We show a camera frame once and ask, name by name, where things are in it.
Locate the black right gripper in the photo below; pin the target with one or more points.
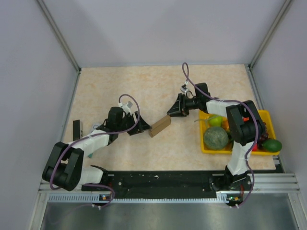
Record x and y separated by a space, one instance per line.
179 109

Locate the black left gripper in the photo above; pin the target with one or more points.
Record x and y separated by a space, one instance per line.
140 126

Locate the brown cardboard box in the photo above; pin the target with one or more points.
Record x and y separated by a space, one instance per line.
159 126

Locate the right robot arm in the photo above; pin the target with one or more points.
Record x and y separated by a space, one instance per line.
245 124

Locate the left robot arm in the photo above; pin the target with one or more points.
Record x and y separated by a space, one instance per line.
64 168

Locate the black rectangular box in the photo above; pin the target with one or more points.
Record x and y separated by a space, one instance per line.
77 130

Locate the green pear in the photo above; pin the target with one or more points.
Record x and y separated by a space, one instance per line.
212 121

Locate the green melon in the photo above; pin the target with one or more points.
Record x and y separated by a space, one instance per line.
215 138

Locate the orange pineapple with leaves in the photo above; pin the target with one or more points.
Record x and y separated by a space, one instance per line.
226 127

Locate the red tomato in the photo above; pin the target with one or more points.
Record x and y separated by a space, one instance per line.
255 148

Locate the yellow plastic tray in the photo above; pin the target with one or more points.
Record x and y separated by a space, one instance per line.
265 116

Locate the dark purple grapes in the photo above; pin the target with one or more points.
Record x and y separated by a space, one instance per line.
264 136

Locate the green avocado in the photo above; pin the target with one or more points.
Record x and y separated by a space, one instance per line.
272 145

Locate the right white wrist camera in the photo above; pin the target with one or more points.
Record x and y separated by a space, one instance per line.
185 90

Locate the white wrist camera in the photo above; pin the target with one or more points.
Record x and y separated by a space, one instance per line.
185 90
126 107

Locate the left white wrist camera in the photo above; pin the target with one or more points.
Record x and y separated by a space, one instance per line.
126 107

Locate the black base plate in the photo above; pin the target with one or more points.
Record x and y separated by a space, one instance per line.
168 193

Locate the white slotted cable duct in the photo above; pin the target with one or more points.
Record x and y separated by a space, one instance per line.
103 198

